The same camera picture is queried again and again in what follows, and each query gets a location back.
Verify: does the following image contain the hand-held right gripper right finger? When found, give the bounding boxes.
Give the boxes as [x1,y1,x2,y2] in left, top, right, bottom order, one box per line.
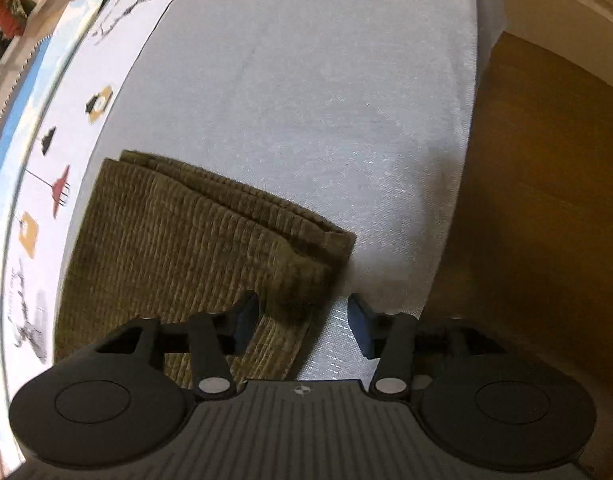
[347,293,512,402]

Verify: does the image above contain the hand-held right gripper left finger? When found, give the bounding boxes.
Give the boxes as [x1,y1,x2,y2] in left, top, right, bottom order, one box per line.
[94,291,260,402]

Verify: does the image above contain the olive corduroy pants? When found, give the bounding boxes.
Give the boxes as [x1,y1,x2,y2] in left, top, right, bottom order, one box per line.
[53,150,357,382]

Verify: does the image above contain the white printed bedsheet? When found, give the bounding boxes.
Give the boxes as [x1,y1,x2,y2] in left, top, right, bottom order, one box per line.
[0,0,207,476]

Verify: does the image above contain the blue patterned sheet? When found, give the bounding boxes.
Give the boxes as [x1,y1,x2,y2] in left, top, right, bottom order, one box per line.
[0,0,107,201]

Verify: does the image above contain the cream door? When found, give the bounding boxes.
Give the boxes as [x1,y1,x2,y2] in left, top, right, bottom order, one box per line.
[501,0,613,91]

